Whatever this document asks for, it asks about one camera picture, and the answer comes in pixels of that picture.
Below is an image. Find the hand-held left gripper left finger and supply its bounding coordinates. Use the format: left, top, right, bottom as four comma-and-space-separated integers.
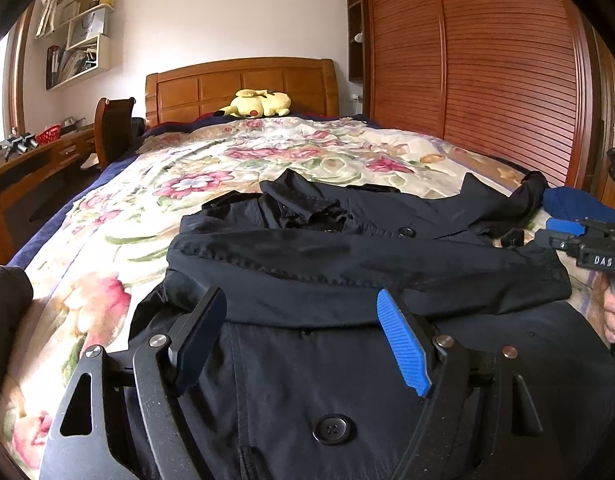
38, 286, 229, 480

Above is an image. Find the white wall shelf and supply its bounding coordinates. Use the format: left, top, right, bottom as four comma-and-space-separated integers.
35, 2, 114, 91

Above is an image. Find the wooden louvered wardrobe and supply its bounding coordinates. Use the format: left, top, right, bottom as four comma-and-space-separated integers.
346, 0, 597, 192

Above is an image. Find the person's right hand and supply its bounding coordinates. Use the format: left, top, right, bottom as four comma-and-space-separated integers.
602, 287, 615, 346

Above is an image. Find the wooden desk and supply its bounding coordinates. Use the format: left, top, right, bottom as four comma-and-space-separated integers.
0, 126, 96, 267

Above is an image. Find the floral blanket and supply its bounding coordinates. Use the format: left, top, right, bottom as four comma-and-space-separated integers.
0, 114, 611, 480

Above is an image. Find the window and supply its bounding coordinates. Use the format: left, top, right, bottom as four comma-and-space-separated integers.
0, 20, 34, 147

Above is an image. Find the wooden chair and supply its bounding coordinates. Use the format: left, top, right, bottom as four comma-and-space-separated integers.
94, 96, 139, 172

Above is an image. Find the black leather garment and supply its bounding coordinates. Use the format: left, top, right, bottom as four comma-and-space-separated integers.
0, 265, 34, 413

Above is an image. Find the wooden headboard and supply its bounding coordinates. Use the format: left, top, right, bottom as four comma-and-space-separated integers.
144, 57, 341, 129

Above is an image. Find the black coat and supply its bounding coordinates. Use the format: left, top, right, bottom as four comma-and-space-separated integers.
122, 169, 615, 480

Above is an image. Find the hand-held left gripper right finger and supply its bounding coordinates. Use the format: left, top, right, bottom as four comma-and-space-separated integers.
376, 288, 561, 480

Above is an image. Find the blue cloth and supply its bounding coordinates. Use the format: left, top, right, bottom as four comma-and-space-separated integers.
542, 186, 615, 224

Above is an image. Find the yellow plush toy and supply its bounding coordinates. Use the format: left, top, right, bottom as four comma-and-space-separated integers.
214, 88, 293, 120

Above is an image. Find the wooden door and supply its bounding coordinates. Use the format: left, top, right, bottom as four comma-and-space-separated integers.
593, 30, 615, 211

